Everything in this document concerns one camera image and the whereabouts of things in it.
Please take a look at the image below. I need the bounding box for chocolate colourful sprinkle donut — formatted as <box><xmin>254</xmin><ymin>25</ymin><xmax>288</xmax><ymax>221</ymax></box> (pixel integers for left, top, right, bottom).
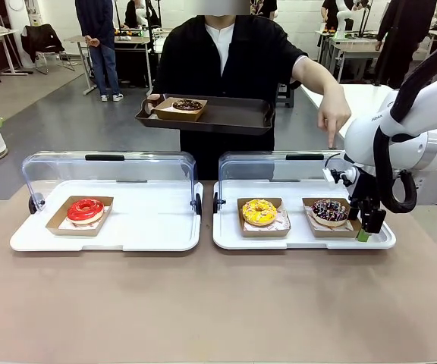
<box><xmin>310</xmin><ymin>199</ymin><xmax>351</xmax><ymax>228</ymax></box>

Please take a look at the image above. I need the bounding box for person in black shirt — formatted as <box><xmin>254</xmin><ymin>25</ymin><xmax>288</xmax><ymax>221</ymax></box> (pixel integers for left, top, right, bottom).
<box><xmin>152</xmin><ymin>14</ymin><xmax>310</xmax><ymax>181</ymax></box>

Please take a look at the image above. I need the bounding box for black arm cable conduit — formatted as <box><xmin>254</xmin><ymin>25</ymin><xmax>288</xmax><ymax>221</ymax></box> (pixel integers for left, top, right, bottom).
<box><xmin>373</xmin><ymin>36</ymin><xmax>437</xmax><ymax>214</ymax></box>

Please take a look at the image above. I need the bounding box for bystander in blue jeans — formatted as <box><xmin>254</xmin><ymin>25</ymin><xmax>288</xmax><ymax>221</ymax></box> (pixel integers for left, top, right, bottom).
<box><xmin>74</xmin><ymin>0</ymin><xmax>125</xmax><ymax>103</ymax></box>

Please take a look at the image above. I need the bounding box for dark brown serving tray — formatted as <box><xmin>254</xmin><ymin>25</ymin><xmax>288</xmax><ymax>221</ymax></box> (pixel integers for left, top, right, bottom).
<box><xmin>134</xmin><ymin>93</ymin><xmax>276</xmax><ymax>137</ymax></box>

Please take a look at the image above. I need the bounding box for seated bystander in black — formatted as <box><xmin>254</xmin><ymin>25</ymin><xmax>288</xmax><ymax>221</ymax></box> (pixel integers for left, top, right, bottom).
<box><xmin>124</xmin><ymin>0</ymin><xmax>147</xmax><ymax>30</ymax></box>

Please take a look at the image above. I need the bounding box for chocolate nut donut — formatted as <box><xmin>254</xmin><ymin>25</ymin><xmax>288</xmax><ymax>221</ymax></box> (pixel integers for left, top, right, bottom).
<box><xmin>171</xmin><ymin>98</ymin><xmax>203</xmax><ymax>113</ymax></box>

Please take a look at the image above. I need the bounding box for clear plastic dome lid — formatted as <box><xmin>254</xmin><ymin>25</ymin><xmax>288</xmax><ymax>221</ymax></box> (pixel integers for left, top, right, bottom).
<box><xmin>218</xmin><ymin>150</ymin><xmax>356</xmax><ymax>208</ymax></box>
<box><xmin>21</xmin><ymin>150</ymin><xmax>197</xmax><ymax>213</ymax></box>

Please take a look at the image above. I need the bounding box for bystander in dark coat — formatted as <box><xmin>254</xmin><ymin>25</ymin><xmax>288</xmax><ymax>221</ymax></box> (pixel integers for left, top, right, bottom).
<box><xmin>373</xmin><ymin>0</ymin><xmax>437</xmax><ymax>89</ymax></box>

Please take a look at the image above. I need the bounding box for black lid handle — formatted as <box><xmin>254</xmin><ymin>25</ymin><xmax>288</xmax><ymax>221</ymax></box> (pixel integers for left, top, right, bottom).
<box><xmin>285</xmin><ymin>153</ymin><xmax>325</xmax><ymax>161</ymax></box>
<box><xmin>85</xmin><ymin>154</ymin><xmax>125</xmax><ymax>162</ymax></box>

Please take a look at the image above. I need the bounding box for brown cardboard donut box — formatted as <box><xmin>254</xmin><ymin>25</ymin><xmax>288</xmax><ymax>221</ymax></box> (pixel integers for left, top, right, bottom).
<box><xmin>152</xmin><ymin>96</ymin><xmax>209</xmax><ymax>122</ymax></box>
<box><xmin>45</xmin><ymin>195</ymin><xmax>115</xmax><ymax>237</ymax></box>
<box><xmin>302</xmin><ymin>196</ymin><xmax>363</xmax><ymax>239</ymax></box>
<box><xmin>236</xmin><ymin>196</ymin><xmax>291</xmax><ymax>239</ymax></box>

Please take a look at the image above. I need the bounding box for yellow glazed sprinkle donut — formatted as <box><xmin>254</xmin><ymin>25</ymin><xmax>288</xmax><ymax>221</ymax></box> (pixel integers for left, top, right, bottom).
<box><xmin>241</xmin><ymin>199</ymin><xmax>278</xmax><ymax>228</ymax></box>

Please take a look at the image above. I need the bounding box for person's left forearm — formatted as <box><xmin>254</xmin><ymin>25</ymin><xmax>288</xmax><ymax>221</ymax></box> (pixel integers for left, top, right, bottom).
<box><xmin>289</xmin><ymin>55</ymin><xmax>349</xmax><ymax>103</ymax></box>

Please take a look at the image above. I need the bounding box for grey background workbench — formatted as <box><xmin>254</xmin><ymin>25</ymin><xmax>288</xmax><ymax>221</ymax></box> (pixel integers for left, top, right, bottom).
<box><xmin>328</xmin><ymin>36</ymin><xmax>385</xmax><ymax>83</ymax></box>

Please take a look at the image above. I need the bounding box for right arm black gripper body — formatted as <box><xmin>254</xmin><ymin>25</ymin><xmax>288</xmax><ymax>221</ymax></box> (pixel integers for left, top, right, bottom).
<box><xmin>349</xmin><ymin>166</ymin><xmax>381</xmax><ymax>213</ymax></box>

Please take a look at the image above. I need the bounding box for person's left hand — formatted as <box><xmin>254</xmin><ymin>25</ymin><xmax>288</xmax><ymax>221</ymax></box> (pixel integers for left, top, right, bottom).
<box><xmin>316</xmin><ymin>96</ymin><xmax>352</xmax><ymax>149</ymax></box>

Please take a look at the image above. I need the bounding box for person's right hand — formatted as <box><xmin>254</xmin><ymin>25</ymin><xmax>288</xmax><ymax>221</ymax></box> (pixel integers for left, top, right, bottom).
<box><xmin>143</xmin><ymin>93</ymin><xmax>163</xmax><ymax>115</ymax></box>

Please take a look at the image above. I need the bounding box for white printed paper liner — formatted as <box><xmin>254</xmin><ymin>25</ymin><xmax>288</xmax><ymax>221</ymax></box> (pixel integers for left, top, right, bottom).
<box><xmin>243</xmin><ymin>204</ymin><xmax>291</xmax><ymax>232</ymax></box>
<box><xmin>58</xmin><ymin>206</ymin><xmax>110</xmax><ymax>231</ymax></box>
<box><xmin>306</xmin><ymin>206</ymin><xmax>356</xmax><ymax>232</ymax></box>

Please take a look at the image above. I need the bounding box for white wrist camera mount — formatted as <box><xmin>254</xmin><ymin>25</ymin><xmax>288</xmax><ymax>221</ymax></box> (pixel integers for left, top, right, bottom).
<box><xmin>322</xmin><ymin>166</ymin><xmax>358</xmax><ymax>190</ymax></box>

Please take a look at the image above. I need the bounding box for chair with black jacket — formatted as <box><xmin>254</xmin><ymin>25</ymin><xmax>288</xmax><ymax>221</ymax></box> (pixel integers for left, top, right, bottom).
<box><xmin>20</xmin><ymin>24</ymin><xmax>76</xmax><ymax>76</ymax></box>

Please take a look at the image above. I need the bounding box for red glazed donut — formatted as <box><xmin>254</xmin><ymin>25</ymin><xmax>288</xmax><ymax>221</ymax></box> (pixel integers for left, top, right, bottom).
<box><xmin>67</xmin><ymin>197</ymin><xmax>105</xmax><ymax>224</ymax></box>

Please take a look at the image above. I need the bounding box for white plastic display tray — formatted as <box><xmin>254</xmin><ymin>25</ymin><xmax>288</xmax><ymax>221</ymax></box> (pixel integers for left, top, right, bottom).
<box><xmin>9</xmin><ymin>180</ymin><xmax>204</xmax><ymax>253</ymax></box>
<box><xmin>212</xmin><ymin>180</ymin><xmax>398</xmax><ymax>250</ymax></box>

